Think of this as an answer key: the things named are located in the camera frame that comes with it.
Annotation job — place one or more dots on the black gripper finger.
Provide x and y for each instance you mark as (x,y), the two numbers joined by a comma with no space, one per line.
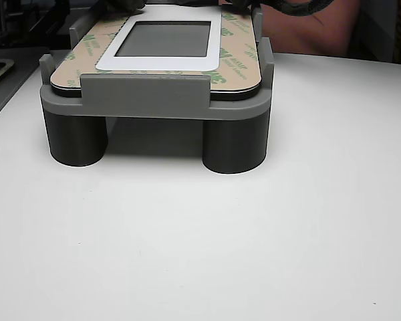
(115,3)
(133,4)

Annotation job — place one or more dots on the grey blue-padded gripper finger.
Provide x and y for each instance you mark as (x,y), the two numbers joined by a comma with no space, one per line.
(237,7)

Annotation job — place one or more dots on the tan 3M protective film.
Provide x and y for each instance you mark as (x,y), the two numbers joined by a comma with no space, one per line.
(73,72)

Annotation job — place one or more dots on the person's left forearm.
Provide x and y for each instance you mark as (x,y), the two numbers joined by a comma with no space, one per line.
(310,36)

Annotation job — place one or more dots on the white panel with window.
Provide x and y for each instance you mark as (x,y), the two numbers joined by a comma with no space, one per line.
(160,63)

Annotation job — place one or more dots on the grey 3D-printed fixture stand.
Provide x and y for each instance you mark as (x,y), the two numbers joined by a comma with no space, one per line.
(143,97)

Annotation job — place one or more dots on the flat grey tray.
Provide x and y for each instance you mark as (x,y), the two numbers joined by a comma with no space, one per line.
(16,83)

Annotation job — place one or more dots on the tan rounded liner frame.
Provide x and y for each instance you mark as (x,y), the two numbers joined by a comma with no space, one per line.
(0,61)

